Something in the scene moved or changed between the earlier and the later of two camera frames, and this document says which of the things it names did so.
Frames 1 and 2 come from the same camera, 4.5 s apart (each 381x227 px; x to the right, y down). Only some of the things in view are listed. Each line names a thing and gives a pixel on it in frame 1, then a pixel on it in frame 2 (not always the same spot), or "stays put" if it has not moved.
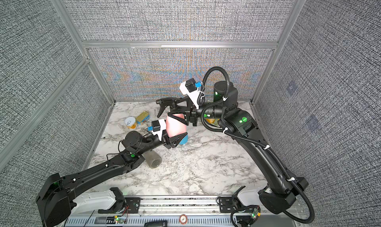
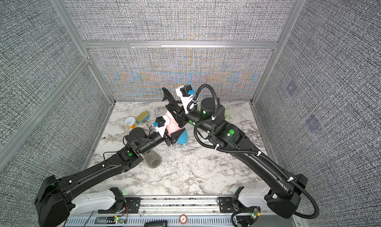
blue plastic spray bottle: (184, 140) stays put
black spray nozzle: (165, 102) → (168, 96)
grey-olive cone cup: (153, 159) stays put
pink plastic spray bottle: (174, 126) stays put
